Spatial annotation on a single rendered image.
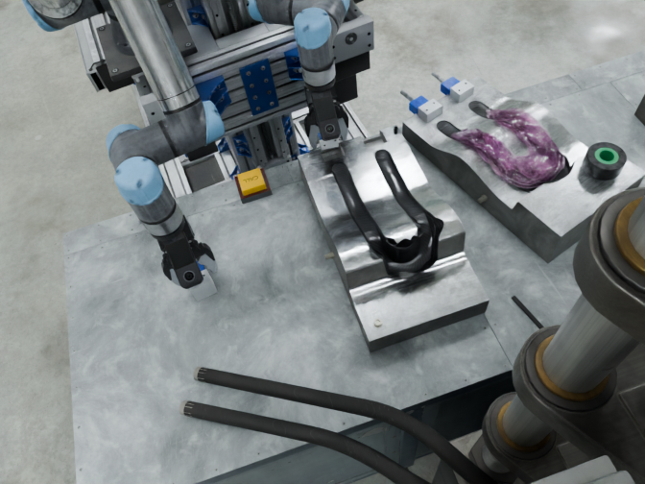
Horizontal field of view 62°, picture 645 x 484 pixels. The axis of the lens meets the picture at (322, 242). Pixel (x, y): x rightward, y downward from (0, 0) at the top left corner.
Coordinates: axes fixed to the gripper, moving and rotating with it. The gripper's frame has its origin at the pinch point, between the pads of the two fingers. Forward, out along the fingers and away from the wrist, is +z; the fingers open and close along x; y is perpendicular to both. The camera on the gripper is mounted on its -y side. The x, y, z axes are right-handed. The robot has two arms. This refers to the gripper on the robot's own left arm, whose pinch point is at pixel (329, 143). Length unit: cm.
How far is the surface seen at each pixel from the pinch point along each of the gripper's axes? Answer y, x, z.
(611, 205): -77, -11, -70
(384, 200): -24.1, -8.1, -3.8
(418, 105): 4.1, -24.6, -2.3
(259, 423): -66, 27, -1
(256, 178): -5.1, 20.0, 0.9
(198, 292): -34, 37, 1
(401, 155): -12.5, -15.4, -4.1
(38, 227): 69, 129, 85
